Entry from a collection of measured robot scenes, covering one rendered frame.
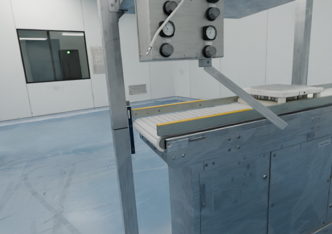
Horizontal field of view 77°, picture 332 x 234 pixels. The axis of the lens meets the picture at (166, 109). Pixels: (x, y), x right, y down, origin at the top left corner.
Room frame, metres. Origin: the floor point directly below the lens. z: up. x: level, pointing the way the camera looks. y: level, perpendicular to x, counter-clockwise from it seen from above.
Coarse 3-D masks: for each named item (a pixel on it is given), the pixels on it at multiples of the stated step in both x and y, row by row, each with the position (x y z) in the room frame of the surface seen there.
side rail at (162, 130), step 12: (324, 96) 0.85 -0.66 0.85; (252, 108) 0.70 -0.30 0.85; (276, 108) 0.73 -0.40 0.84; (288, 108) 0.76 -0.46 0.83; (300, 108) 0.79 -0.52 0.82; (192, 120) 0.59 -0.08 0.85; (204, 120) 0.61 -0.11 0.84; (216, 120) 0.63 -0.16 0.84; (228, 120) 0.65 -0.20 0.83; (168, 132) 0.56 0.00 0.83
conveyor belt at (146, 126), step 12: (312, 96) 1.07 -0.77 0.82; (204, 108) 0.93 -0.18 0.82; (216, 108) 0.91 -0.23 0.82; (228, 108) 0.90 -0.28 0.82; (240, 108) 0.88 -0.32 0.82; (144, 120) 0.76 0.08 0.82; (156, 120) 0.75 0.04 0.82; (168, 120) 0.74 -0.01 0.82; (240, 120) 0.69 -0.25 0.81; (144, 132) 0.67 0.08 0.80; (156, 132) 0.61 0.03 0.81; (180, 132) 0.60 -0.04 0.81; (156, 144) 0.56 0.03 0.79
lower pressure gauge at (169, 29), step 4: (160, 24) 0.52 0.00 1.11; (168, 24) 0.52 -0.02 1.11; (172, 24) 0.52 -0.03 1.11; (164, 28) 0.52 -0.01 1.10; (168, 28) 0.52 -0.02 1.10; (172, 28) 0.52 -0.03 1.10; (160, 32) 0.52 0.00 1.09; (164, 32) 0.52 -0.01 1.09; (168, 32) 0.52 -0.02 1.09; (172, 32) 0.52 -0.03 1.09; (164, 36) 0.52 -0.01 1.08; (168, 36) 0.52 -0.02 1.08; (172, 36) 0.53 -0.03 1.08
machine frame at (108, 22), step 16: (304, 0) 1.23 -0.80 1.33; (112, 16) 0.80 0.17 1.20; (304, 16) 1.22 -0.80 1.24; (112, 32) 0.80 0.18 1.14; (304, 32) 1.22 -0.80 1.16; (112, 48) 0.79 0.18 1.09; (304, 48) 1.22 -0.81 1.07; (112, 64) 0.79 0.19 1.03; (304, 64) 1.23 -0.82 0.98; (112, 80) 0.79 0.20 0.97; (304, 80) 1.23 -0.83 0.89; (112, 96) 0.79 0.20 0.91; (112, 112) 0.78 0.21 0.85; (112, 128) 0.81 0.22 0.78; (128, 144) 0.80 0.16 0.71; (128, 160) 0.80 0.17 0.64; (128, 176) 0.80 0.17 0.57; (128, 192) 0.80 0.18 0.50; (128, 208) 0.79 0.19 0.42; (128, 224) 0.79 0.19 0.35
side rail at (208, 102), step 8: (232, 96) 1.00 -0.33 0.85; (176, 104) 0.88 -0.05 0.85; (184, 104) 0.89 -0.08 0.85; (192, 104) 0.91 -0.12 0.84; (200, 104) 0.92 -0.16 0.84; (208, 104) 0.94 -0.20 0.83; (216, 104) 0.96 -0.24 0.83; (136, 112) 0.80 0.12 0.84; (144, 112) 0.82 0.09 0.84; (152, 112) 0.83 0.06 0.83; (160, 112) 0.84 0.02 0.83; (168, 112) 0.86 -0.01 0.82
